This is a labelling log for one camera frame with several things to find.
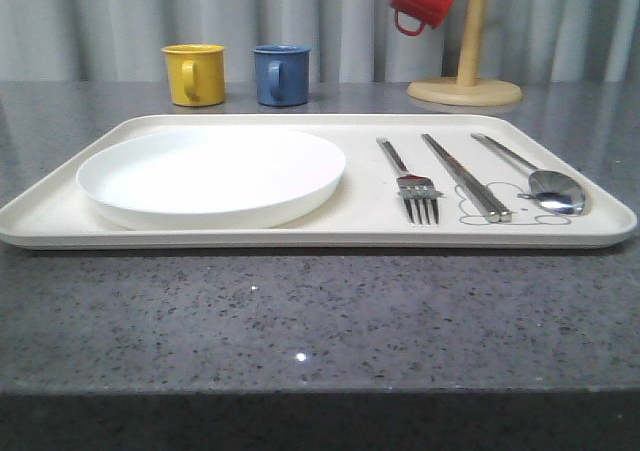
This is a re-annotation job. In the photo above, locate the white round plate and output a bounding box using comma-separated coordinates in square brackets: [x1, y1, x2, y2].
[76, 127, 346, 230]

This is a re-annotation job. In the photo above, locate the silver fork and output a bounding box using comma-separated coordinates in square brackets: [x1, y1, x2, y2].
[376, 137, 443, 226]

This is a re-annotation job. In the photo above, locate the silver spoon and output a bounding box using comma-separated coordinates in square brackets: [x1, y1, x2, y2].
[471, 133, 587, 216]

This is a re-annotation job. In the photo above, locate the cream rabbit serving tray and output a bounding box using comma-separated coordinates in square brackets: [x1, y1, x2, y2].
[1, 114, 637, 249]

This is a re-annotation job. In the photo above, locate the blue mug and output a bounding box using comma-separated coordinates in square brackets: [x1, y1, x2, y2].
[253, 44, 311, 107]

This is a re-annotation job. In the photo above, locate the yellow mug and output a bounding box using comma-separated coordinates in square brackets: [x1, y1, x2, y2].
[162, 44, 226, 107]

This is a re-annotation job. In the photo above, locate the wooden mug tree stand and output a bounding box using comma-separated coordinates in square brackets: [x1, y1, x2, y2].
[407, 0, 522, 107]

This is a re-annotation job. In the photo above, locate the grey curtain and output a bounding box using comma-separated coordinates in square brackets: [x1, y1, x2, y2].
[1, 0, 639, 84]

